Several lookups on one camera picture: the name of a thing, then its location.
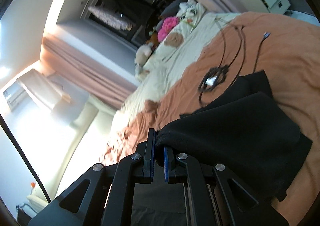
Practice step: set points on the orange fleece blanket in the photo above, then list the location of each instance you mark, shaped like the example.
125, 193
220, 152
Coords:
287, 50

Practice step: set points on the brown plush toy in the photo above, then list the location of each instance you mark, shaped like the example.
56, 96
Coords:
153, 39

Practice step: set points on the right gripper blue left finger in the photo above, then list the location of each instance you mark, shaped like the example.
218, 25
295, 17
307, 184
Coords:
149, 160

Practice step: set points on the white hanging cloth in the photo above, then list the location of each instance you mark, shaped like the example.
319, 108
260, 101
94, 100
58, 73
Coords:
42, 90

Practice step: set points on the black white patterned cushion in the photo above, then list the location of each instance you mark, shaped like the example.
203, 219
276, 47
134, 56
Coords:
187, 9

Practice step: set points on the pink plush blanket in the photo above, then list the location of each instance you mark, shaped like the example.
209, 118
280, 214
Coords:
168, 24

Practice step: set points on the pink curtain left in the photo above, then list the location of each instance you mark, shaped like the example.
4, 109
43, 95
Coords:
85, 72

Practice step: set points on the cream upholstered headboard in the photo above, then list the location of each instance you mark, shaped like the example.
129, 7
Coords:
66, 145

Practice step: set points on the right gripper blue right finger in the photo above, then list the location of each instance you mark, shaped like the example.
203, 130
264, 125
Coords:
168, 165

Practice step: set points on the black long sleeve shirt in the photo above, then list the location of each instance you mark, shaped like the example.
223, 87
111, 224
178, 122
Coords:
245, 130

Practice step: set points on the hanging floral garment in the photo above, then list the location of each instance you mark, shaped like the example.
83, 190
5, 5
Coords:
117, 21

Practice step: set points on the bear print pillow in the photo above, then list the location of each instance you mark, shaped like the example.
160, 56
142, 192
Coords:
174, 39

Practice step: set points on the white charger adapter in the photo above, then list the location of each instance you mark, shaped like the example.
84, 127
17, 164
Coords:
211, 81

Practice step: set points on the cream duvet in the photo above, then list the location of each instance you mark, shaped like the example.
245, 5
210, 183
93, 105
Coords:
166, 67

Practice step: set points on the beige plush toy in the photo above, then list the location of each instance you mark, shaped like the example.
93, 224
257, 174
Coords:
142, 55

